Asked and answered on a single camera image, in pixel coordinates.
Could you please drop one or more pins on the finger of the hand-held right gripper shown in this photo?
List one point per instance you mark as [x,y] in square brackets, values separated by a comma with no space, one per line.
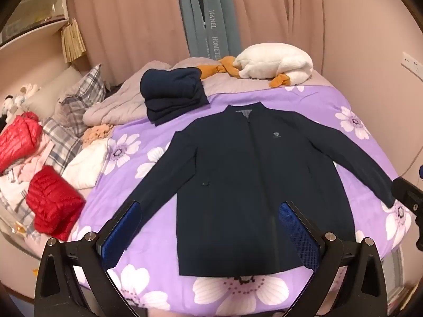
[407,192]

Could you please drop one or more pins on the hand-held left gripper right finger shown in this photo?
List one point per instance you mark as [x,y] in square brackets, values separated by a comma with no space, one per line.
[294,234]

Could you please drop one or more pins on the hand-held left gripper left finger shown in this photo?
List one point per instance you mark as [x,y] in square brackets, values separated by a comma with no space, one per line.
[122,234]

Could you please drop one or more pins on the navy zip jacket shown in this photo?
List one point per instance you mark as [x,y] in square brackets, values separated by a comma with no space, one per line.
[231,171]

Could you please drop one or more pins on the stack of folded navy clothes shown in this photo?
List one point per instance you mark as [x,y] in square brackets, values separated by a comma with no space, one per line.
[172,92]

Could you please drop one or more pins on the red down jacket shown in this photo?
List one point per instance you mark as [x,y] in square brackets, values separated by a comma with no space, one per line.
[54,204]
[18,138]

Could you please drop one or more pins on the white folded cloth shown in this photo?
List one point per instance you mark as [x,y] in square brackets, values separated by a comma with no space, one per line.
[87,165]

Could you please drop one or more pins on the purple floral bedsheet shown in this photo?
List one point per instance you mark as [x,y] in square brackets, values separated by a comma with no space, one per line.
[138,158]

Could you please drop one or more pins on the peach fuzzy cloth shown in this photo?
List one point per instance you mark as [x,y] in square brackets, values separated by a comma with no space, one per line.
[95,133]

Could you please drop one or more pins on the grey plaid cloth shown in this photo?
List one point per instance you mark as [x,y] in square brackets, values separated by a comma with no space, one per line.
[61,145]

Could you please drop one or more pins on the pink cloth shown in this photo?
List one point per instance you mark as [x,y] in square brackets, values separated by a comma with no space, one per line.
[33,165]

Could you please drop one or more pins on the white printed cloth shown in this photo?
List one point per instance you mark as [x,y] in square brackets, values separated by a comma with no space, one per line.
[13,198]

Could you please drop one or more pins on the grey quilt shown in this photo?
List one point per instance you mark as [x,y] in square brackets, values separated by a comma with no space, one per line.
[122,100]

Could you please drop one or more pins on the grey plaid pillow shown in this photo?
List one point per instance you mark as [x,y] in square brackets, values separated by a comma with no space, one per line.
[81,95]

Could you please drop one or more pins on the white pillow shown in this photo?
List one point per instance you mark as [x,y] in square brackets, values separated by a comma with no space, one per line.
[49,92]

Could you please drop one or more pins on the small plush toys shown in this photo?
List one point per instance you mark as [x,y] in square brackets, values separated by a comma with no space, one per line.
[19,97]

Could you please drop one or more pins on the white plush goose toy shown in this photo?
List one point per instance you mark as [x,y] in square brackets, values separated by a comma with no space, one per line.
[277,61]

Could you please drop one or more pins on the beige hanging tassel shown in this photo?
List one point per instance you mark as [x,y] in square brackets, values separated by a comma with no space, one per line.
[73,41]

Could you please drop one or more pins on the white wall socket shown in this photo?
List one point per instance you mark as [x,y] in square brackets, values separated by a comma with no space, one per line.
[412,66]

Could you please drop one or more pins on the white wall cabinet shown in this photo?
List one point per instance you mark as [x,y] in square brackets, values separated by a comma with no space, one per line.
[29,10]

